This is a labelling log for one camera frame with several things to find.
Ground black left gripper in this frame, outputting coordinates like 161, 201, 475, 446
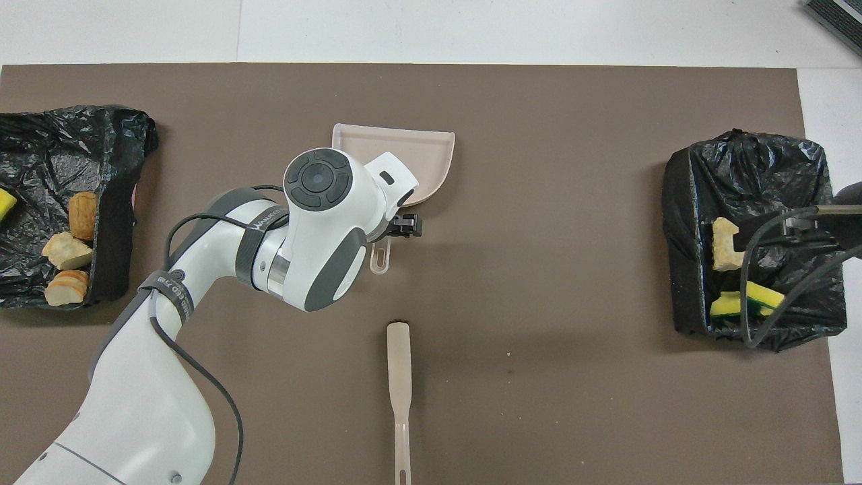
385, 214, 424, 242

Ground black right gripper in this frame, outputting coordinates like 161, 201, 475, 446
737, 182, 862, 251

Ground yellow wedge sponge piece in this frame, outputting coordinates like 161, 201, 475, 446
741, 281, 786, 316

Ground large beige sponge chunk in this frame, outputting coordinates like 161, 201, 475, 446
712, 217, 741, 272

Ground beige plastic dustpan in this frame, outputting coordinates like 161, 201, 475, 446
333, 123, 456, 274

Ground yellow notched sponge piece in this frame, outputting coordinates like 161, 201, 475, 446
710, 291, 747, 317

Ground beige hand brush black bristles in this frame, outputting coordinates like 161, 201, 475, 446
387, 322, 413, 485

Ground orange-brown oval sponge piece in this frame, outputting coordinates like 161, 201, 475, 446
68, 191, 99, 242

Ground open bin with black bag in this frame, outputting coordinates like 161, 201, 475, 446
661, 129, 848, 352

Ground bag-covered bin with pink rim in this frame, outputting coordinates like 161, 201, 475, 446
0, 104, 160, 311

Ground brown table mat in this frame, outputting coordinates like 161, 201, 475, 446
0, 63, 844, 485

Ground dark ribbed panel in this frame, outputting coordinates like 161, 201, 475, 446
805, 0, 862, 56

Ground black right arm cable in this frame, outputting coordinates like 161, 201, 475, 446
739, 204, 862, 349

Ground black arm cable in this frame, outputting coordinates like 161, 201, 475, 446
739, 204, 862, 349
148, 185, 287, 485

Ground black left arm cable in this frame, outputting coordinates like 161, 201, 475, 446
148, 185, 287, 485

